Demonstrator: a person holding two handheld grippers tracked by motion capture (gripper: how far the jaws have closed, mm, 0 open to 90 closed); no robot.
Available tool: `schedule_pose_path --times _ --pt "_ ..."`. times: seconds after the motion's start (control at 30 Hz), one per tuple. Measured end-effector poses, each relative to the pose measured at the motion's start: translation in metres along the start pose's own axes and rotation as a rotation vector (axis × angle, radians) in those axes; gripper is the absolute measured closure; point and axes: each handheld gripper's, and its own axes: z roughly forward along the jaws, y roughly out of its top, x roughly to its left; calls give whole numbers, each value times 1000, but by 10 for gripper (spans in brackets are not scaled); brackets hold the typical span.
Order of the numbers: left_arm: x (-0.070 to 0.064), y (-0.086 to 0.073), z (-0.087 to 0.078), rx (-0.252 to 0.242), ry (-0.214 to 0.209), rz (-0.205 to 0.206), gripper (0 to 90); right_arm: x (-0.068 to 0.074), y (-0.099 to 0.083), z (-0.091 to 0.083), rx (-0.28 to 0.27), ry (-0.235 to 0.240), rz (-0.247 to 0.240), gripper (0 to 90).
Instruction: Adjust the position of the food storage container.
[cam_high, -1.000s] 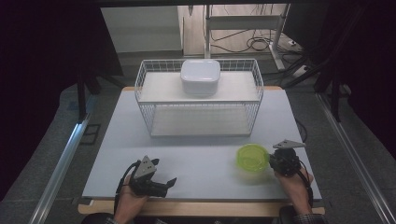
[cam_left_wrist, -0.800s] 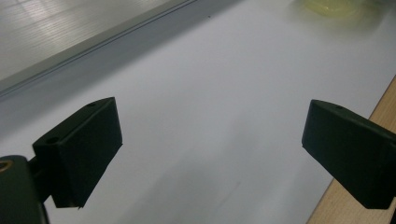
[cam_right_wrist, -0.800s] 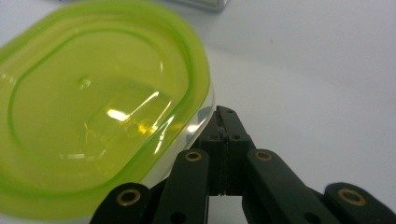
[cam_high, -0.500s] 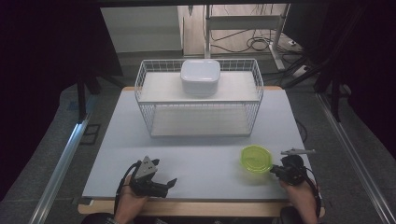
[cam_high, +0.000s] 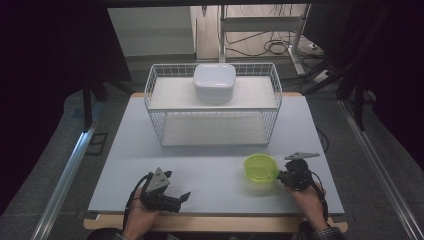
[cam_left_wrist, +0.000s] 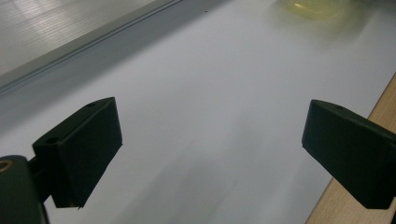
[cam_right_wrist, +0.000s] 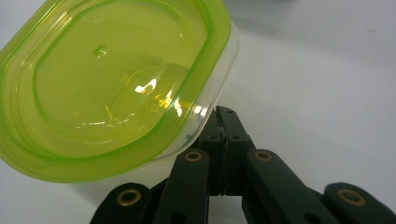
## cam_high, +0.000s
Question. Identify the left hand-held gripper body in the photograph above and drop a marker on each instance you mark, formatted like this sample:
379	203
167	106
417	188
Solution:
156	196

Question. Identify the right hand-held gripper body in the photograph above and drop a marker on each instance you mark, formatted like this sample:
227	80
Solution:
298	176

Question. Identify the translucent green bowl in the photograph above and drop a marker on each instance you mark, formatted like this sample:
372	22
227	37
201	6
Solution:
260	168

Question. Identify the white square bowl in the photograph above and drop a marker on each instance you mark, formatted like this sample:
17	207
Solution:
214	81

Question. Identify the person's left hand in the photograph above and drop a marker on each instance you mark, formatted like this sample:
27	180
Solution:
141	216

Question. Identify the person's right hand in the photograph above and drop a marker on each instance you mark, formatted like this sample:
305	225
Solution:
311	206

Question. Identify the grey table board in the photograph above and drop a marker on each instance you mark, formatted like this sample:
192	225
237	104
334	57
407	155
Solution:
216	173

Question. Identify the black stand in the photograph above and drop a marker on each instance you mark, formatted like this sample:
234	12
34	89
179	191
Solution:
358	100
88	103

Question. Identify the white power strip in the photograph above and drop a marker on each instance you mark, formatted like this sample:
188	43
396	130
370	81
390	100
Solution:
322	76

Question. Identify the white cabinet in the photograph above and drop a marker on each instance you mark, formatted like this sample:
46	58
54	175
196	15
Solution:
151	31

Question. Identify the black floor frame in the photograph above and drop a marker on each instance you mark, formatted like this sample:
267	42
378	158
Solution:
96	144

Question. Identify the aluminium rail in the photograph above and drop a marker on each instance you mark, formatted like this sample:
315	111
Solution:
63	183
380	166

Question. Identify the white desk frame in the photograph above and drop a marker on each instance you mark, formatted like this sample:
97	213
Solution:
260	23

